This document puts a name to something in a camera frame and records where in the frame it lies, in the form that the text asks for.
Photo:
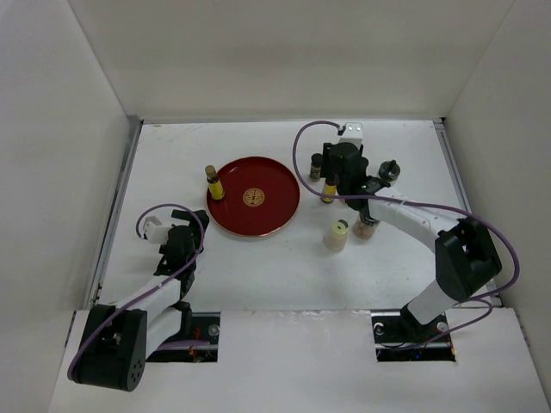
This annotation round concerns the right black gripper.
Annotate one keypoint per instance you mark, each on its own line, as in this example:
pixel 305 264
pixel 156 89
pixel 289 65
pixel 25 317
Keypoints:
pixel 327 164

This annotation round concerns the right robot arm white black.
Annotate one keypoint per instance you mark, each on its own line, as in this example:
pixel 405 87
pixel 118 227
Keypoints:
pixel 465 255

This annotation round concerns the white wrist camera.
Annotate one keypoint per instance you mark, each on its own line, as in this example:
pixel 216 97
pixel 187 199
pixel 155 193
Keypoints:
pixel 154 231
pixel 351 132

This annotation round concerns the dark lid nut jar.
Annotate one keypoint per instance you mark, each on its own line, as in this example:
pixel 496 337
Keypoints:
pixel 365 227

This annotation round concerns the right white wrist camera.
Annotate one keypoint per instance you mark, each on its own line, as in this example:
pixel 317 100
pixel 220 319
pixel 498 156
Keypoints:
pixel 351 132

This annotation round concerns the black grinder top jar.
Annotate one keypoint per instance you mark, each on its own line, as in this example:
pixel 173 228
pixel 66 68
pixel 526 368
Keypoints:
pixel 389 171

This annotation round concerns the cream squeeze bottle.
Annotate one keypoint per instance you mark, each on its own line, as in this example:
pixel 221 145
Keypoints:
pixel 336 238

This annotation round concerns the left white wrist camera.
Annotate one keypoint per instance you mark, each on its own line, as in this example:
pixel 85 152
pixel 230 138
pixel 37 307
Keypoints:
pixel 154 231

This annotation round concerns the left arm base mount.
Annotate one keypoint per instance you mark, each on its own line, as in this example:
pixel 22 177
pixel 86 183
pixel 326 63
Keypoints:
pixel 197 341

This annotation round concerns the yellow label bottle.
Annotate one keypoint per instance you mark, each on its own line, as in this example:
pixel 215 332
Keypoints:
pixel 329 190
pixel 214 183

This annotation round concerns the red round tray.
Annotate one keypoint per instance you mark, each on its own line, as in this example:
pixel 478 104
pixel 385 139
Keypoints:
pixel 255 197

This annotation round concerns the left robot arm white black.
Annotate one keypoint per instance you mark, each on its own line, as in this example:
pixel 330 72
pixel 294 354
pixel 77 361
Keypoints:
pixel 119 338

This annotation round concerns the yellow label bottle front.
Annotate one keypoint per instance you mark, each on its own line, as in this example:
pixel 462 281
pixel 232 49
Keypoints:
pixel 214 183

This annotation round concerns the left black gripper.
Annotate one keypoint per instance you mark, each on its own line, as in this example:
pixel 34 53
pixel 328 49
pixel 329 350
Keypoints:
pixel 194 224

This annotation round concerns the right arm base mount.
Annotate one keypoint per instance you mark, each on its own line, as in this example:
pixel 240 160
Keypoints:
pixel 393 343

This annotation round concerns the black cap spice jar left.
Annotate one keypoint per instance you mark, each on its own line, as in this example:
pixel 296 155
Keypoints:
pixel 315 167

